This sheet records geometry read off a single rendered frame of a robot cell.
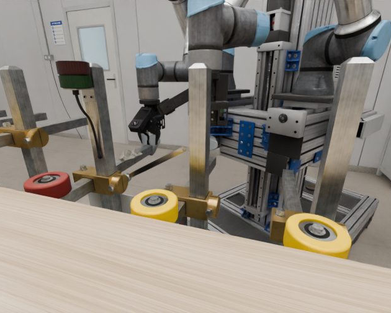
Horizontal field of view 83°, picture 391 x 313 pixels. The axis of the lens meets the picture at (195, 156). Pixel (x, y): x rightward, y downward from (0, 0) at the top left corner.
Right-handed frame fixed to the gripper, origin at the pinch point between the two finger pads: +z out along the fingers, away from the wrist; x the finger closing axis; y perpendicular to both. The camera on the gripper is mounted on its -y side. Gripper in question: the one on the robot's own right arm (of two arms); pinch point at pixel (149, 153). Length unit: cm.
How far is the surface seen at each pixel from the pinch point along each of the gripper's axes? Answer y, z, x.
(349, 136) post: -31, -19, -55
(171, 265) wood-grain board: -54, -8, -33
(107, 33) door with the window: 243, -88, 199
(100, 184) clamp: -31.8, -2.6, -3.7
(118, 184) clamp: -30.8, -2.7, -8.6
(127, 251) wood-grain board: -54, -8, -27
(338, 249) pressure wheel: -46, -8, -52
